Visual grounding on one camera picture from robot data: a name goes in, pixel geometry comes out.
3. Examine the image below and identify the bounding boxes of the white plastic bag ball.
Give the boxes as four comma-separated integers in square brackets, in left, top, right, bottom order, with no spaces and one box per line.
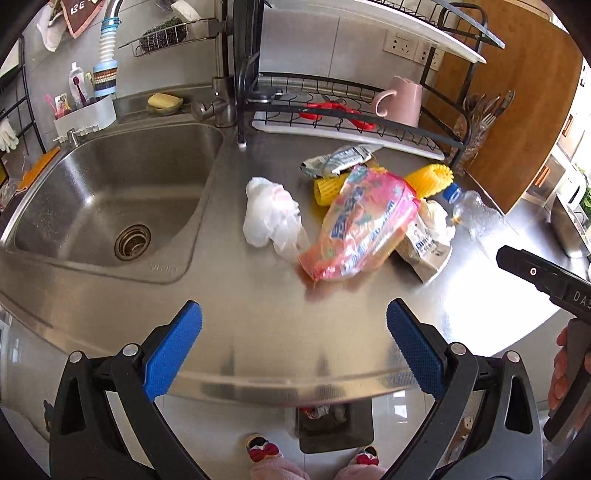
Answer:
[242,177,310,263]

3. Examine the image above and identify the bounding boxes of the black wire shelf rack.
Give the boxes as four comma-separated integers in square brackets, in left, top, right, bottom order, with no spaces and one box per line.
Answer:
[1,35,46,154]

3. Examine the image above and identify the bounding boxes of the wall wire basket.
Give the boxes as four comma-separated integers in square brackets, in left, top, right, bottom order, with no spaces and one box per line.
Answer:
[119,17,217,58]

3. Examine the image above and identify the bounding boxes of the white milk carton pack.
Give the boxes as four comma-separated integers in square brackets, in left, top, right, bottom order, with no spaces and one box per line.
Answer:
[396,216,453,284]

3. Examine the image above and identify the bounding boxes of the steel kitchen sink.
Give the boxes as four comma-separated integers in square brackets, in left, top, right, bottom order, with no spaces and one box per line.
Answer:
[1,121,224,284]

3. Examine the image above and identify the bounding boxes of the white tissue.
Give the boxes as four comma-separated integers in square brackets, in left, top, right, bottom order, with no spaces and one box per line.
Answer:
[419,199,456,246]

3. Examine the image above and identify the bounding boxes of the hanging brown towel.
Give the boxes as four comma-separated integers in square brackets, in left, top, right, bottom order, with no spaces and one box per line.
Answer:
[59,0,105,39]

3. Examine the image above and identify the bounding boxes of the wall power socket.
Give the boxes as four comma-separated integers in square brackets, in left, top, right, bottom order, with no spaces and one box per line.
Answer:
[383,30,432,66]

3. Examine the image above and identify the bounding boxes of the wooden cutting board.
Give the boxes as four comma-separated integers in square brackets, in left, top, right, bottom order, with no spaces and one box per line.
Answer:
[420,0,584,216]

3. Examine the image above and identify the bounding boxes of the yellow foam fruit net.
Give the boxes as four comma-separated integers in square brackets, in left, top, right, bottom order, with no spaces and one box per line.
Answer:
[313,163,455,207]

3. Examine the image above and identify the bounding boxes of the pink snack bag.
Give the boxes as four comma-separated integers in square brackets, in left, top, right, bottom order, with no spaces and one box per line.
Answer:
[298,165,420,282]

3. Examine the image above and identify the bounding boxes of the pink slipper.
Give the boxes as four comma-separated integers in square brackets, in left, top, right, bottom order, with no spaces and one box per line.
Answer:
[335,445,386,480]
[245,434,310,480]

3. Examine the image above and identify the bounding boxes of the silver foil wrapper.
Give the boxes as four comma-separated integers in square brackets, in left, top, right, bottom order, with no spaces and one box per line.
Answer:
[300,144,382,179]

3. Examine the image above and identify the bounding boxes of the white utensil caddy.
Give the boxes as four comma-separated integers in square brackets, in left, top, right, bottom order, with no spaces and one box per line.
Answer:
[54,95,116,138]

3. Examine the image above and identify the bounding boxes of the pink mug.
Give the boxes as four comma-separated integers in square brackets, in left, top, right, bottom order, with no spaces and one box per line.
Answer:
[372,76,423,128]

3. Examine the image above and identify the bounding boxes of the black dish rack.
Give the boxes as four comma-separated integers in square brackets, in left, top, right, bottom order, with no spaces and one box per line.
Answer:
[233,1,505,161]

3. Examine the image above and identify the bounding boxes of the black trash bin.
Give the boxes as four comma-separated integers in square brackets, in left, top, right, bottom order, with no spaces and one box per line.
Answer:
[294,399,375,454]

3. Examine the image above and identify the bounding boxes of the faucet with blue hose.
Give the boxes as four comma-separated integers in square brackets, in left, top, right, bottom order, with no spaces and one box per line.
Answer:
[92,0,123,99]

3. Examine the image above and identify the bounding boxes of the person's right hand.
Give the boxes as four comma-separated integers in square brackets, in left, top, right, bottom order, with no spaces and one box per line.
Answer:
[547,319,591,431]

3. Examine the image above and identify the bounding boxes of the red scissors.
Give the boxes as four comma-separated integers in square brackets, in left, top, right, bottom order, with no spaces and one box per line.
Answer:
[298,101,378,132]

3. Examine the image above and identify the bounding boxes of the yellow sponge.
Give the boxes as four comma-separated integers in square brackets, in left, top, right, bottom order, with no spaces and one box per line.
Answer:
[146,92,183,116]

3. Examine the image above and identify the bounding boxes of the clear plastic water bottle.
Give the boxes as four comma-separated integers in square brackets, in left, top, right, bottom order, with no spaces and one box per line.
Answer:
[443,183,504,240]

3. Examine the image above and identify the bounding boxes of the glass cutlery holder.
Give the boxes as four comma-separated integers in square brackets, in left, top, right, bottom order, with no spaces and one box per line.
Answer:
[455,90,516,176]

